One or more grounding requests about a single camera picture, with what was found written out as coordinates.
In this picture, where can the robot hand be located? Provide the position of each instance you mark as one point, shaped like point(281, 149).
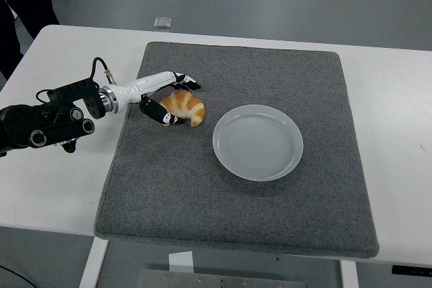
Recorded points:
point(148, 84)

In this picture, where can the croissant bread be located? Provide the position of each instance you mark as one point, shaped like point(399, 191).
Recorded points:
point(189, 104)

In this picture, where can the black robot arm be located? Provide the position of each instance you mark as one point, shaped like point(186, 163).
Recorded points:
point(40, 122)

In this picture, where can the light grey round plate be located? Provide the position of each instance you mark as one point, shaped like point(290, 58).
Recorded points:
point(258, 146)

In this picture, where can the small grey floor box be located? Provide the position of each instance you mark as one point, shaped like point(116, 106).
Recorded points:
point(163, 22)

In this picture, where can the grey felt mat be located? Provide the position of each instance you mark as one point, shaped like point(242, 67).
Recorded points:
point(202, 200)

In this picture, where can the white paper strip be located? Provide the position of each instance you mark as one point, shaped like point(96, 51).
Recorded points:
point(180, 261)

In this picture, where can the white table leg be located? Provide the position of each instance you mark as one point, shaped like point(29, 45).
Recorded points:
point(349, 276)
point(92, 264)

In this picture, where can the black table control panel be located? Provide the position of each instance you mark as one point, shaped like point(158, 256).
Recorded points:
point(411, 269)

